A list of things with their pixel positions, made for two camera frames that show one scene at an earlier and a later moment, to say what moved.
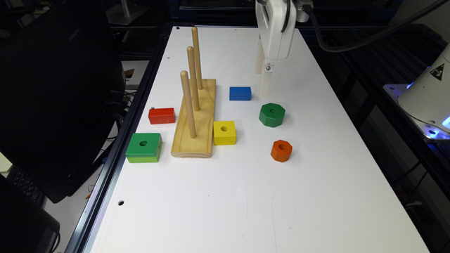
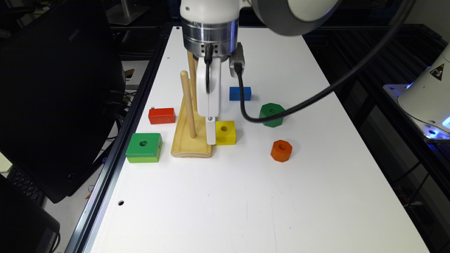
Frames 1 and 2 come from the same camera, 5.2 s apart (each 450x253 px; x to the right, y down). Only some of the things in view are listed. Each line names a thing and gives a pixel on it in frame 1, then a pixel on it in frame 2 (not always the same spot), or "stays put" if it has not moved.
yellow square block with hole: (224, 133) stays put
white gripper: (276, 20) to (209, 104)
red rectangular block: (162, 115) stays put
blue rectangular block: (238, 93) stays put
